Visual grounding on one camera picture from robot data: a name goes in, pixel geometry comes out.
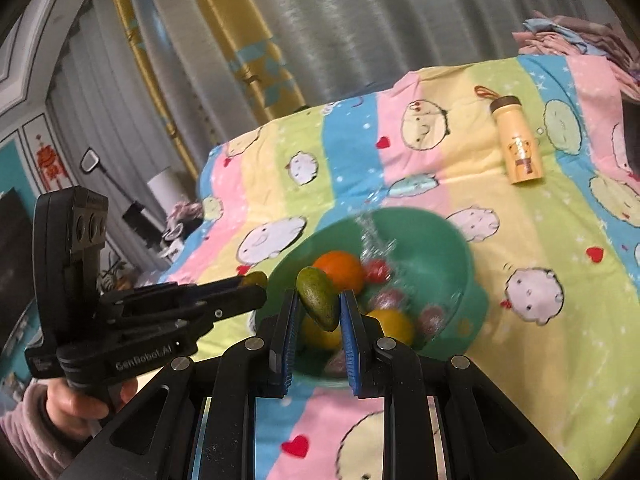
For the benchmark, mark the white board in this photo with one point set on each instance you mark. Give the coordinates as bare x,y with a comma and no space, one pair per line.
165,185

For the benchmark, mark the potted plant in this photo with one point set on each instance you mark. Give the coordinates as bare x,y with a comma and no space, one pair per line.
117,275

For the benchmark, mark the yellow lemon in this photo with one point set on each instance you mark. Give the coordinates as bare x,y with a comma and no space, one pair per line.
392,325

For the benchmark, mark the golden patterned curtain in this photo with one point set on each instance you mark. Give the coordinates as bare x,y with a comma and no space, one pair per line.
260,60

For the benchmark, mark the striped cartoon printed blanket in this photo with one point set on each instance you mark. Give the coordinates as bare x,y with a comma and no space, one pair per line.
525,240

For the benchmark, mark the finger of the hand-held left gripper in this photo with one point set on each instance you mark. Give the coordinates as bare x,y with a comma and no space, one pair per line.
235,305
175,292

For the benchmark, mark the black television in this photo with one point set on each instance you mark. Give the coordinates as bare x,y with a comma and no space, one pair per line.
15,260

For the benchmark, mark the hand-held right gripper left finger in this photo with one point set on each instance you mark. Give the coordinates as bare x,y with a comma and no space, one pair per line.
286,350

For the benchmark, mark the black upright vacuum cleaner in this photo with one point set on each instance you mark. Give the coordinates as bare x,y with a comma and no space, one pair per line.
140,220

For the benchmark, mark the grey curtain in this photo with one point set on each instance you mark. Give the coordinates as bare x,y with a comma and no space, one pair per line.
400,10

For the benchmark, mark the yellow-green mango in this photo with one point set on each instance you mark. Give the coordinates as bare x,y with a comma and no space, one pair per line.
320,337

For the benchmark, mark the plastic-wrapped red fruit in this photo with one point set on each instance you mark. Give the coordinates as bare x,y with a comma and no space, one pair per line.
336,362
431,320
387,300
377,271

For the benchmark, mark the pink cloth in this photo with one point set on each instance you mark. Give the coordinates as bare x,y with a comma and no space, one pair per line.
185,212

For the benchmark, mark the person's left forearm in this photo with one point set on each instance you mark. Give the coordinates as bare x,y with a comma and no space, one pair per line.
30,435

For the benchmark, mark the orange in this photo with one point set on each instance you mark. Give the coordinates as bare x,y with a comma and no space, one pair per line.
340,270

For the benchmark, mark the person's left hand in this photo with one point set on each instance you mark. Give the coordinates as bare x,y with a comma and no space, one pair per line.
80,402

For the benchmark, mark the yellow cartoon bottle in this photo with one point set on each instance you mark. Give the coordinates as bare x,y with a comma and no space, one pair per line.
520,150

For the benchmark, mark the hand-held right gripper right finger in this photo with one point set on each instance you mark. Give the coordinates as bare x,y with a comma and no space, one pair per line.
352,350

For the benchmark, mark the small green olive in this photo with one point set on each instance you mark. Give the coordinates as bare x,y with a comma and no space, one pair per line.
257,278
317,295

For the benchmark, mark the black and white bag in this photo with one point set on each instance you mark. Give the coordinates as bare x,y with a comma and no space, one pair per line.
175,245

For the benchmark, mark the red knot wall ornament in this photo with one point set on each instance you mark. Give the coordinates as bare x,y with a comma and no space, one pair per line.
50,157

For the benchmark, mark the green plastic basin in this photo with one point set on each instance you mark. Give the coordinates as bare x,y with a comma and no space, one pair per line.
425,240

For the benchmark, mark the pile of folded clothes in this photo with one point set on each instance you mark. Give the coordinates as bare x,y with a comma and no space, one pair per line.
575,35

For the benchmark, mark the clear plastic wrap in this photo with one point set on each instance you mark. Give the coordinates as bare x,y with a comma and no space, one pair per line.
372,237

